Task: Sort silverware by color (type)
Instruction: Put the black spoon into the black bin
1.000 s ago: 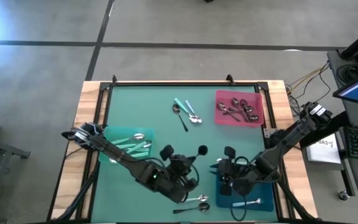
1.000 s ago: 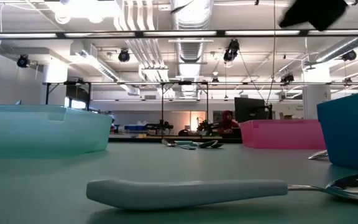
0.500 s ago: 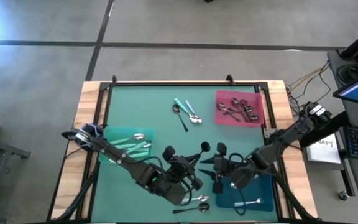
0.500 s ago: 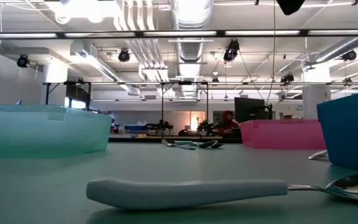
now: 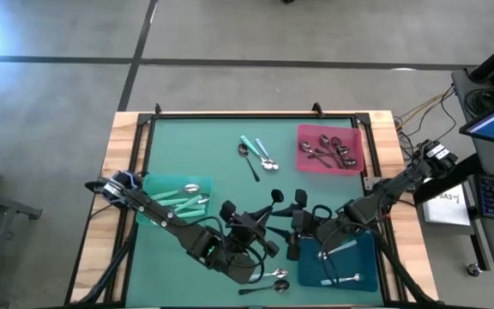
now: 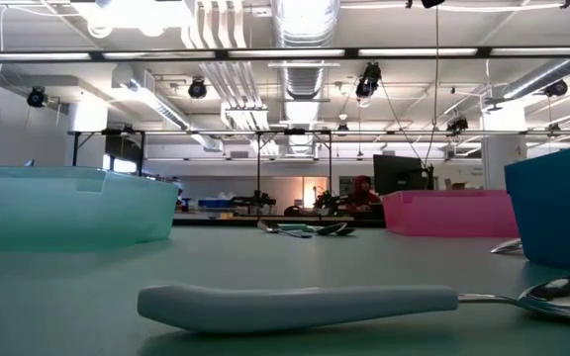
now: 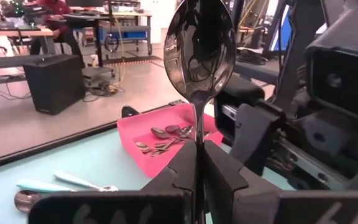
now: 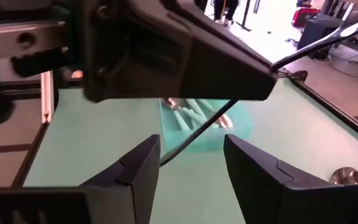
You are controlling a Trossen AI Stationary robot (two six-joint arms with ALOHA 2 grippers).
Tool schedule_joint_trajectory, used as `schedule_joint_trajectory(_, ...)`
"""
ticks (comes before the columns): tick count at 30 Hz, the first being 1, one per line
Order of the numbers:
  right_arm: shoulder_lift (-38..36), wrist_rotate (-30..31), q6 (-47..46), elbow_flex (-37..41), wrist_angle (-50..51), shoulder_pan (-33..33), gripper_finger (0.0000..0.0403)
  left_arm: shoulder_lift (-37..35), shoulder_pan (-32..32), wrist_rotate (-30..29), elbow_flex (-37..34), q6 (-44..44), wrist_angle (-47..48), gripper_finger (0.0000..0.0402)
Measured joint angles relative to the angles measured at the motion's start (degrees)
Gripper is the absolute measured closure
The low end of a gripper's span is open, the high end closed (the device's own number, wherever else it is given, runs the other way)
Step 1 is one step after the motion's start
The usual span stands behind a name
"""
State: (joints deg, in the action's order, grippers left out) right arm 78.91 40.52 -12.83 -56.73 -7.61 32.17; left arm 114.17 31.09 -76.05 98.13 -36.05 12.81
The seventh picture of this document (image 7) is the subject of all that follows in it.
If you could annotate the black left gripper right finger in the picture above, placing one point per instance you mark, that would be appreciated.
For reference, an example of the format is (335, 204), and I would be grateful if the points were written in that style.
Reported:
(259, 208)

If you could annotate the black table frame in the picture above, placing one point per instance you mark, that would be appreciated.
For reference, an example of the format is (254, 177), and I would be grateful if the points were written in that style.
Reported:
(42, 146)

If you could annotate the black frame clamp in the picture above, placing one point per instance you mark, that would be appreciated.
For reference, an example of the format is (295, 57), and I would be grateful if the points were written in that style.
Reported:
(129, 111)

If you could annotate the black orange-edged floor mat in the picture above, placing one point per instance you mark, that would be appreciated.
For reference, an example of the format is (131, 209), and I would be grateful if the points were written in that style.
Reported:
(135, 60)

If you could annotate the blue storage bins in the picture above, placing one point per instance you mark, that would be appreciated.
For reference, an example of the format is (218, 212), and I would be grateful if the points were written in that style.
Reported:
(126, 35)

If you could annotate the metal workbench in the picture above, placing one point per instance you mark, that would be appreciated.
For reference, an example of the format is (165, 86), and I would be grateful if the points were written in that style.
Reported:
(126, 15)

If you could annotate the black box on floor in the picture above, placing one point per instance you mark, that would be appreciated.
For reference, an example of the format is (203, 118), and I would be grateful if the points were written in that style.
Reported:
(54, 84)

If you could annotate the wood-topped desk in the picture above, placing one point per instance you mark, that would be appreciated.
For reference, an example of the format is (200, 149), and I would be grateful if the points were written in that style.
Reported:
(17, 31)

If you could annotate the gray low cart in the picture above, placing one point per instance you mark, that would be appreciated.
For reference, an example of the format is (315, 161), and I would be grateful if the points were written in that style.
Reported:
(96, 71)

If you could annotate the person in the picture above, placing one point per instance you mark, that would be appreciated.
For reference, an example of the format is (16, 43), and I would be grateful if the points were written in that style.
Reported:
(57, 18)

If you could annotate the blue-screen monitor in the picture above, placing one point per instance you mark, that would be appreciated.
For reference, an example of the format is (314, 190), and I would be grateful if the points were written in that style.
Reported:
(283, 28)

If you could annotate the pink plastic bin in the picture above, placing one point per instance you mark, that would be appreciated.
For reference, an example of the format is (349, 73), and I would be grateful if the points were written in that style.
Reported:
(135, 127)

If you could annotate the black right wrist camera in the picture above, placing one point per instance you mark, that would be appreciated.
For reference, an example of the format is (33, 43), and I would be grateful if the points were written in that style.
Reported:
(340, 62)

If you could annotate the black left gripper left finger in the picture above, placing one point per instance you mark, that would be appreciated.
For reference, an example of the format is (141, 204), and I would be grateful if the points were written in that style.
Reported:
(104, 208)

